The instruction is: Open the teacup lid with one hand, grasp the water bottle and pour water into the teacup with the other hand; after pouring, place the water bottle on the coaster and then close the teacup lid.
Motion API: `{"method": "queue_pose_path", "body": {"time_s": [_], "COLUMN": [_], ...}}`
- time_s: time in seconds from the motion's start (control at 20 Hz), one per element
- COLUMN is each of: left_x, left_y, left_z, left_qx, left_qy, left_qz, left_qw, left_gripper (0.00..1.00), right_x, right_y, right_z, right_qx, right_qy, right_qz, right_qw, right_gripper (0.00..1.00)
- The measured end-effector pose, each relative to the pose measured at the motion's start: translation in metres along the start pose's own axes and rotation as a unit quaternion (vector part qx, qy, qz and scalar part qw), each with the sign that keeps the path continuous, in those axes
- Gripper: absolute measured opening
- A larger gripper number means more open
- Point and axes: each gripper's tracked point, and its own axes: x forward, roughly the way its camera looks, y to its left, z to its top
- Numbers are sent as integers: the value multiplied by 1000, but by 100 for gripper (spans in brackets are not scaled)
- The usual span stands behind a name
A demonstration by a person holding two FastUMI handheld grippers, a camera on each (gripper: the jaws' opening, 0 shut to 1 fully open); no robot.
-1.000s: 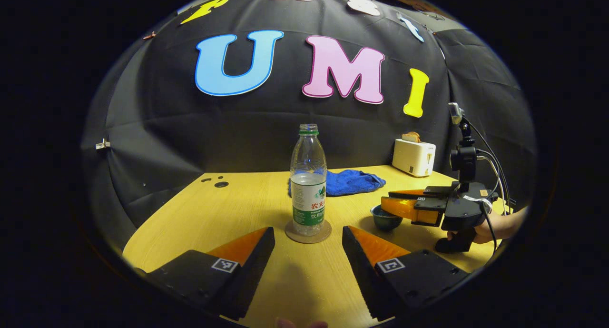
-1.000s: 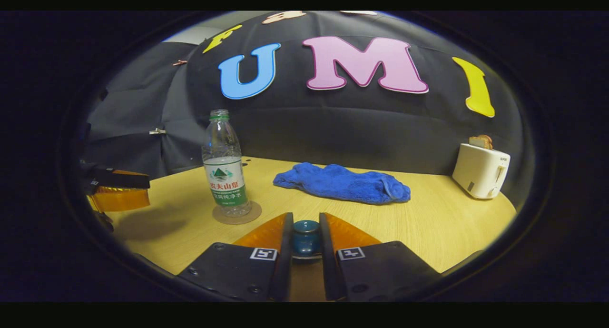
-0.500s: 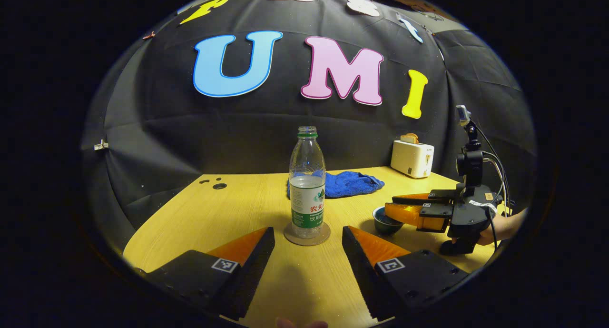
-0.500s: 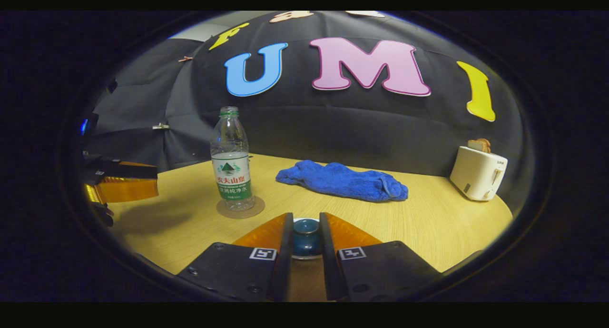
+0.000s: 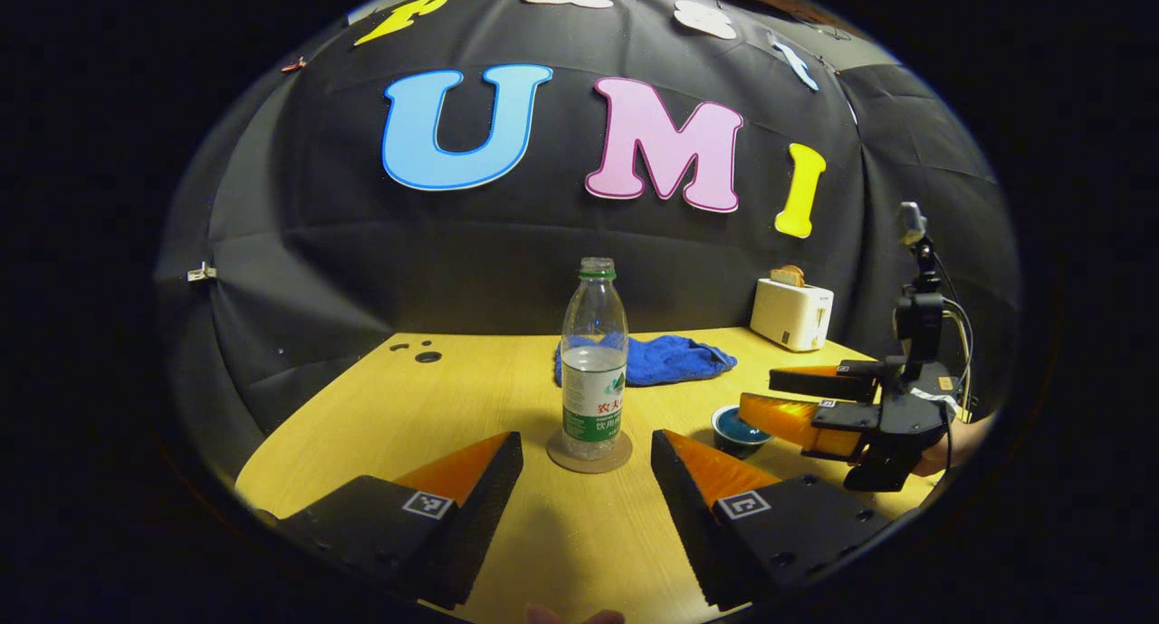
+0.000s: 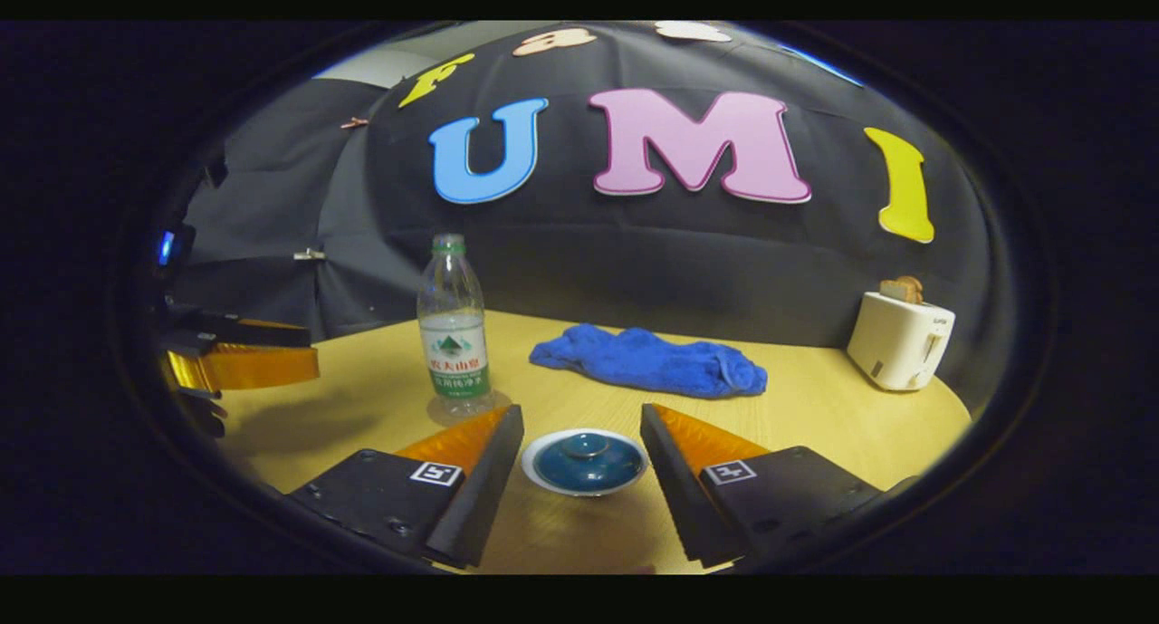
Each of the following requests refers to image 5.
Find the round brown coaster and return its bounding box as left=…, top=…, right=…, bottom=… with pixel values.
left=546, top=427, right=634, bottom=474

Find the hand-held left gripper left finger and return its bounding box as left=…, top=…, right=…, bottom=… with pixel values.
left=274, top=431, right=525, bottom=610

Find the teal teacup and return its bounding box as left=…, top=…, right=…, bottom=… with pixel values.
left=711, top=405, right=775, bottom=460

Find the blue towel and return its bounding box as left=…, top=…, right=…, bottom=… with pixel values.
left=554, top=334, right=738, bottom=388

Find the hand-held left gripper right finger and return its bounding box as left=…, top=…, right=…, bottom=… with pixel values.
left=650, top=428, right=895, bottom=612

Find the black backdrop cloth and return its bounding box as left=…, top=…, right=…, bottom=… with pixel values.
left=154, top=0, right=1024, bottom=480

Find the white toaster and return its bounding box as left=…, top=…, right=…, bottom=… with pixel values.
left=750, top=278, right=835, bottom=352

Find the clear plastic water bottle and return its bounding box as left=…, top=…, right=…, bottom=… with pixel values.
left=561, top=257, right=629, bottom=462

